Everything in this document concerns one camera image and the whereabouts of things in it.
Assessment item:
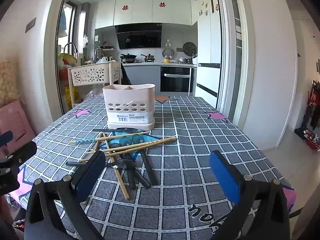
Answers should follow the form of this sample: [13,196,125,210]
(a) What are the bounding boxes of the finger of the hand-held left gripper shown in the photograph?
[0,141,37,173]
[0,131,13,147]

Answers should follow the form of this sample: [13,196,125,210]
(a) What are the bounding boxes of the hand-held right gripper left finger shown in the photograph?
[25,150,107,240]

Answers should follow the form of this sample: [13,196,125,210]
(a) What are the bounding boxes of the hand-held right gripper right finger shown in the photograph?
[209,150,290,240]

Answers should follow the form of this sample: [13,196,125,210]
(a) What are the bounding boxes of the blue dotted wooden chopstick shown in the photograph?
[70,136,108,144]

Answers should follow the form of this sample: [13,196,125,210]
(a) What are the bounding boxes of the metal ladle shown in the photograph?
[109,135,152,189]

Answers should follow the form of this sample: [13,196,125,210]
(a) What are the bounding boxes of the cream plastic utensil holder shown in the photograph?
[102,83,156,130]

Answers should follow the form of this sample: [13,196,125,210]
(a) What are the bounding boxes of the person's left forearm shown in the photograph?
[0,194,15,228]

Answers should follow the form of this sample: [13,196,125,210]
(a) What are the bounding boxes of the pink cardboard box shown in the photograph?
[0,99,35,153]

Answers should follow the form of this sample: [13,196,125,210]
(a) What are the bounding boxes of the grey checked tablecloth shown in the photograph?
[7,96,297,240]

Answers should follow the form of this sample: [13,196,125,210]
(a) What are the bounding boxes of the cream quilted cloth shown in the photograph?
[0,55,22,107]

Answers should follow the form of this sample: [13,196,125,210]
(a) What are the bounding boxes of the yellow packet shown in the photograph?
[64,85,80,104]

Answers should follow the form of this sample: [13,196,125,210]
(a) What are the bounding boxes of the clear plastic bags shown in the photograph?
[84,84,104,100]

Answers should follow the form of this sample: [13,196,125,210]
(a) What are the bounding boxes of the cream plastic basket cart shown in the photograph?
[67,61,122,108]

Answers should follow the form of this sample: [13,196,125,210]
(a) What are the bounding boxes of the colourful stacked bowls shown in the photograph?
[58,52,78,67]

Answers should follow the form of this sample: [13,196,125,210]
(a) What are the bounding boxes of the black red floor stand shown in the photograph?
[294,80,320,153]

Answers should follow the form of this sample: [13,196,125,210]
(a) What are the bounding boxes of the black built-in oven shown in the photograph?
[160,66,195,93]

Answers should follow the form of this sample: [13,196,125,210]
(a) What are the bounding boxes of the curved steel faucet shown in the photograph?
[63,42,78,58]

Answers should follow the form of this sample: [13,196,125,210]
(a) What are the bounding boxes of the grey base cabinet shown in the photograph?
[122,65,160,97]

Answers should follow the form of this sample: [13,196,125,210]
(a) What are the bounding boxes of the black wok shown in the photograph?
[120,54,138,63]

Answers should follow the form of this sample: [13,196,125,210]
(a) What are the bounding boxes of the blue hanging towel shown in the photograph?
[60,10,67,37]

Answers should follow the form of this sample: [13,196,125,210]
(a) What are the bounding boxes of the white kitchen counter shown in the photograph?
[121,62,198,67]

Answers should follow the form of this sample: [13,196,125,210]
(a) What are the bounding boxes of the white refrigerator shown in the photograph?
[196,0,223,98]

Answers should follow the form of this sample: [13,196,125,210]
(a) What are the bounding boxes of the black range hood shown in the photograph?
[115,23,163,50]

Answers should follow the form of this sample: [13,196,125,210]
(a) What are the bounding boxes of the grey wall switch plate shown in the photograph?
[25,17,37,33]

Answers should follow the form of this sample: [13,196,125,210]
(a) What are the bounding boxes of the white wire shelf rack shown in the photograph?
[95,46,116,62]

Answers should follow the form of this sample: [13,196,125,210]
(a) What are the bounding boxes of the round black wire rack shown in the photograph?
[182,42,198,57]

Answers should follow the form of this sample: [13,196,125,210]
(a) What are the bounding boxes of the white wall cabinets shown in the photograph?
[95,0,193,30]

